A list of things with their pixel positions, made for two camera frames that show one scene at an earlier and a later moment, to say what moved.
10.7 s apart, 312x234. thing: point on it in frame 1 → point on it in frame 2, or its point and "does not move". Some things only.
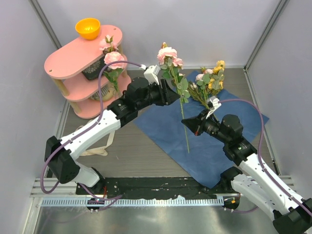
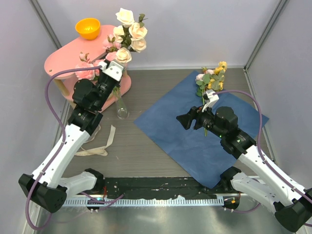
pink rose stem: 172,69 → 91,74
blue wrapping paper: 202,154 does not move
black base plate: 178,187 does not move
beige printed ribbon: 100,151 does not move
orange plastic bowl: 88,28 does not move
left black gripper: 168,95 → 101,73
